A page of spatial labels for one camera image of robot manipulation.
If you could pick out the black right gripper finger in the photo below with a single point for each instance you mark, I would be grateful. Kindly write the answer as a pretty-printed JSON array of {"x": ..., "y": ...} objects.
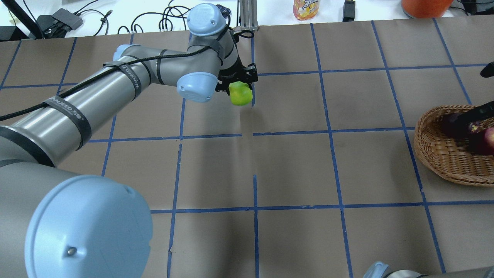
[
  {"x": 488, "y": 70},
  {"x": 479, "y": 113}
]

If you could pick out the aluminium frame post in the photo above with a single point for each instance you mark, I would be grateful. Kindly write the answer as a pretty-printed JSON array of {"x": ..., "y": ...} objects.
[{"x": 248, "y": 15}]

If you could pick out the green apple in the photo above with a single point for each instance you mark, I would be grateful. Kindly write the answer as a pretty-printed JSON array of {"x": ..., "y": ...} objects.
[{"x": 240, "y": 93}]

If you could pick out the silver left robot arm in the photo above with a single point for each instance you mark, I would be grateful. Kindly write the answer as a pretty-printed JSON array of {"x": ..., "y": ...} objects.
[{"x": 61, "y": 224}]

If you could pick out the yellow juice bottle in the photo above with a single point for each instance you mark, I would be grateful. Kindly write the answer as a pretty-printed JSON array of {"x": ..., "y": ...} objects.
[{"x": 305, "y": 9}]

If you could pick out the red yellow apple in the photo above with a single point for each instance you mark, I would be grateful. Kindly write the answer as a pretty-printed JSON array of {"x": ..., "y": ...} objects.
[{"x": 480, "y": 142}]

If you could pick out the orange bucket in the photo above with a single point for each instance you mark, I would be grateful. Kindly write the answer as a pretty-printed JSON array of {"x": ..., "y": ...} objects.
[{"x": 425, "y": 8}]

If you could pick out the woven wicker basket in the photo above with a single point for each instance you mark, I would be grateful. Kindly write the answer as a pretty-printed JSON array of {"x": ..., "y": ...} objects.
[{"x": 450, "y": 158}]

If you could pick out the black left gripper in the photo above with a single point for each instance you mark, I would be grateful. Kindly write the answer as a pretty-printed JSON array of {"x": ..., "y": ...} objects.
[{"x": 230, "y": 73}]

